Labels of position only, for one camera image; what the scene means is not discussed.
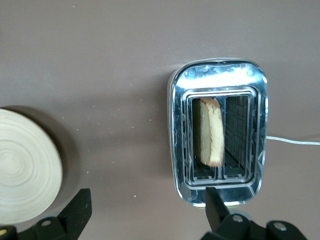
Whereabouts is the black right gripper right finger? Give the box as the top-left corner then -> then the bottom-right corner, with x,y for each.
201,186 -> 307,240

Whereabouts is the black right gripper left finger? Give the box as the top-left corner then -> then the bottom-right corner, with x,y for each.
17,188 -> 93,240

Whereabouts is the round wooden plate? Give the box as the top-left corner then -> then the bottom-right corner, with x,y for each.
0,107 -> 64,225

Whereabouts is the slice of brown bread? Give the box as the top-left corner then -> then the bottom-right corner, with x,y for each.
198,97 -> 225,168

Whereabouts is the chrome and beige toaster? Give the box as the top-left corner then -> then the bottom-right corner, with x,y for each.
166,57 -> 269,209

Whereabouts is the white toaster power cable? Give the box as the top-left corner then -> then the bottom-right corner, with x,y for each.
265,135 -> 320,146

